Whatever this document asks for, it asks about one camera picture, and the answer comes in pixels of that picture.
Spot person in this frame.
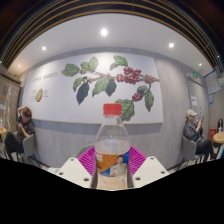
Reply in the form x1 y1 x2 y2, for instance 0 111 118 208
182 108 216 162
3 106 36 158

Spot grey chair with rounded back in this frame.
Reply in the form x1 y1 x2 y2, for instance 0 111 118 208
73 142 96 159

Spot large leaf and berry mural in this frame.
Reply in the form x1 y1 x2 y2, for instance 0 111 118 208
21 51 165 125

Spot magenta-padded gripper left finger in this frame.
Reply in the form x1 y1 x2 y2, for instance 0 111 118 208
54 146 99 190

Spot red bin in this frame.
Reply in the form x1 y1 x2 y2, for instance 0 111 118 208
209 127 218 144

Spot round ceiling lights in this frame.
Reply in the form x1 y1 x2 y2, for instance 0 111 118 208
15 27 204 69

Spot clear red-capped drink bottle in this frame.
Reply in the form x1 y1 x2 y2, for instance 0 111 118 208
94 103 132 191

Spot dark flask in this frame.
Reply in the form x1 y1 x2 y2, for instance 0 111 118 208
217 118 224 133

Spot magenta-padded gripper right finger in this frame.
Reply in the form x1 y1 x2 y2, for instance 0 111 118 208
127 146 170 190

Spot white wall notice board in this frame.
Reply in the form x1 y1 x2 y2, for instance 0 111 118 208
203 69 223 95

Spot round wooden side table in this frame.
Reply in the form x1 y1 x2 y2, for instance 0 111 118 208
213 131 224 160
0 127 8 144

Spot white wall paper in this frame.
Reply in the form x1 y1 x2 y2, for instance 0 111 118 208
190 95 199 107

